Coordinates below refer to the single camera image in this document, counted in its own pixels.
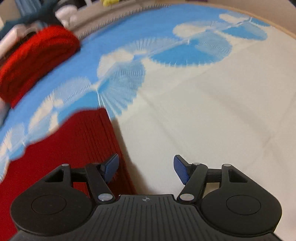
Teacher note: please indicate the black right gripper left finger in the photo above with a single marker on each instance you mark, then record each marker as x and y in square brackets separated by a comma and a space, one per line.
[98, 176]

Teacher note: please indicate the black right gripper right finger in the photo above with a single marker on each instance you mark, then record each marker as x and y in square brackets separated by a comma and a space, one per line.
[193, 176]

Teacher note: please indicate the dark red knit garment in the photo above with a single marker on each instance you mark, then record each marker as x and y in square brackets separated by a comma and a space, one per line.
[86, 137]

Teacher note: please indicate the blue and white bedsheet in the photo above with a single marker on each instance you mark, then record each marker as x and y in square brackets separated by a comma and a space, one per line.
[212, 85]

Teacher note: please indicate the bright red folded sweater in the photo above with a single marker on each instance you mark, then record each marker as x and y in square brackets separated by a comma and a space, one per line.
[34, 59]

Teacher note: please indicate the yellow plush toys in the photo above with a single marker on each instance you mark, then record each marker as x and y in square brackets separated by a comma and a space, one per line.
[110, 2]

